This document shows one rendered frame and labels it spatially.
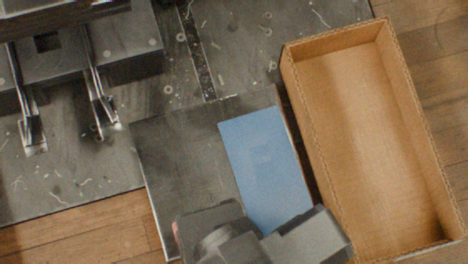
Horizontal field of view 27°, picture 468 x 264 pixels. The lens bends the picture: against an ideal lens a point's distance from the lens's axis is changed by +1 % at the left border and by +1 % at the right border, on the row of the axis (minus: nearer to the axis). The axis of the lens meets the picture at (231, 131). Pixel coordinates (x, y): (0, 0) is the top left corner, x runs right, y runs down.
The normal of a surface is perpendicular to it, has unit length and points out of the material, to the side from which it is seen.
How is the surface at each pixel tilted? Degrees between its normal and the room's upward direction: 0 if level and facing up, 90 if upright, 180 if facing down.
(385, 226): 0
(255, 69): 0
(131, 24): 0
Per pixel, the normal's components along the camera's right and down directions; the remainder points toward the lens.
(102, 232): 0.03, -0.25
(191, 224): 0.25, 0.19
